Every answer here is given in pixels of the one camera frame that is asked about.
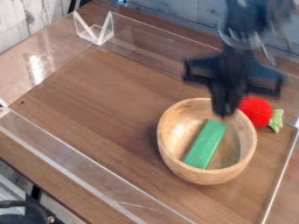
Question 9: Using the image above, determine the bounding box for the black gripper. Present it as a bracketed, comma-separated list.
[184, 45, 285, 117]

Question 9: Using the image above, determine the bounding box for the brown wooden bowl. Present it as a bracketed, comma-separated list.
[156, 98, 258, 186]

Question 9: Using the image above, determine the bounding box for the green rectangular block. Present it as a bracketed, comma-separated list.
[183, 119, 227, 169]

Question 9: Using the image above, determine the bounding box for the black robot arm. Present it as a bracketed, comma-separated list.
[183, 0, 298, 117]

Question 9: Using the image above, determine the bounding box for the red plush strawberry toy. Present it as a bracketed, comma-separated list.
[238, 97, 285, 133]

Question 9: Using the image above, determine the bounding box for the clear acrylic front barrier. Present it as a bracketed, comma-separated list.
[0, 107, 195, 224]

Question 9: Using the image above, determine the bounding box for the black metal stand base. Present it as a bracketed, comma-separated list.
[24, 186, 66, 224]

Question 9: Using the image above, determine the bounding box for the clear acrylic corner bracket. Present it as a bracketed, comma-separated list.
[72, 11, 115, 46]

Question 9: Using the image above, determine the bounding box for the black cable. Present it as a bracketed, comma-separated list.
[0, 199, 44, 224]

